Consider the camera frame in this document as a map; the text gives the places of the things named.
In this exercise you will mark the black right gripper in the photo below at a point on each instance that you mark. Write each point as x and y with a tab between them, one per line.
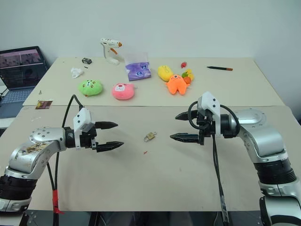
206	127

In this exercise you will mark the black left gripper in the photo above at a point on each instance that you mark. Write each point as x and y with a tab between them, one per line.
88	140

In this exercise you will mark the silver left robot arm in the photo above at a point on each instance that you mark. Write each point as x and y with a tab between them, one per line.
28	155

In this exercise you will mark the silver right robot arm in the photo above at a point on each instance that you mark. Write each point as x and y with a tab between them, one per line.
261	136

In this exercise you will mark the small brass padlock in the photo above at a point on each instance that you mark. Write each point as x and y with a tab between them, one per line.
148	137

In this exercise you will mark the orange plush toy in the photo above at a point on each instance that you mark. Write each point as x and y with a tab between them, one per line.
176	84

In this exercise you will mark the pink plush toy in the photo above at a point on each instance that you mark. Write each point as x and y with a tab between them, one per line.
123	91

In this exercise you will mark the green plush toy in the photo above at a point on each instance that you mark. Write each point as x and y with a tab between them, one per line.
90	87

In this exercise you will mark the small fruit plush toy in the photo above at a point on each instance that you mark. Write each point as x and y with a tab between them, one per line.
188	75

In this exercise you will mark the yellow plush toy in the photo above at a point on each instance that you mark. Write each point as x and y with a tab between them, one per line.
165	73

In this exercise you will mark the small red trinket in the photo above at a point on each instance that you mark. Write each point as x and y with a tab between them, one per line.
184	64

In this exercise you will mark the black pen orange cap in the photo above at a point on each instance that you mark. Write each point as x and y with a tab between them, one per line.
219	68

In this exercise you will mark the crumpled white tissue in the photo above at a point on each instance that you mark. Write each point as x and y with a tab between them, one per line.
76	72

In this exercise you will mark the brown printed card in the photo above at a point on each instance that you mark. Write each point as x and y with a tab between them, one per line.
44	104

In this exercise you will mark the purple plastic bag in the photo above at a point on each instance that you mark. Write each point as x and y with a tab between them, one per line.
137	70

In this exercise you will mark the small black box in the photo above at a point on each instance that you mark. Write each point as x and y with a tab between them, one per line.
86	60

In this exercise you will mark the white hot glue gun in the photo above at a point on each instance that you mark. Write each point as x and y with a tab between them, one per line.
109	48

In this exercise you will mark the open laptop computer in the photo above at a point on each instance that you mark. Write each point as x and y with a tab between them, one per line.
21	70

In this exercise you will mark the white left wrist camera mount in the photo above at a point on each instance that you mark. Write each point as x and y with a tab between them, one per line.
81	118

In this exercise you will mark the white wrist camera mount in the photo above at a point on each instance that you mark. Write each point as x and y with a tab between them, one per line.
81	118
210	102

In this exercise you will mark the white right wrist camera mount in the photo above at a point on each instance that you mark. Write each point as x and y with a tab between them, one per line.
210	102

